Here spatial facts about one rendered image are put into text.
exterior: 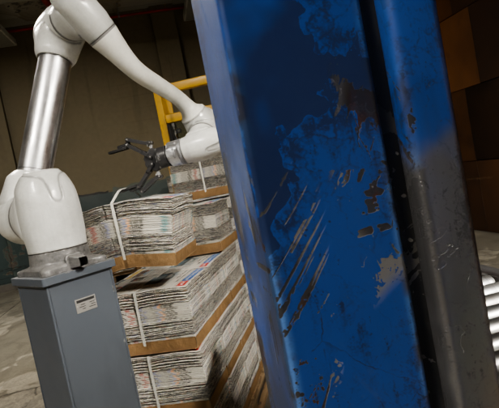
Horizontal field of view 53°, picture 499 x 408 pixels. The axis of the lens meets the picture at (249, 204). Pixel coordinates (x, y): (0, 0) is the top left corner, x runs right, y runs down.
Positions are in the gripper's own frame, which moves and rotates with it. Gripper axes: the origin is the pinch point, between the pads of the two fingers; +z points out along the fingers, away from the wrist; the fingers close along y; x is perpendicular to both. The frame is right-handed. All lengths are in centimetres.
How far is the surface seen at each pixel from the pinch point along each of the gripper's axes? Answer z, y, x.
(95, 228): 6.5, 18.0, -14.8
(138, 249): -5.7, 28.5, -14.3
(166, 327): -6, 57, -9
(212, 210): -17, 24, 47
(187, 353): -10, 68, -9
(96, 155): 308, -104, 620
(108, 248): 4.3, 25.6, -14.8
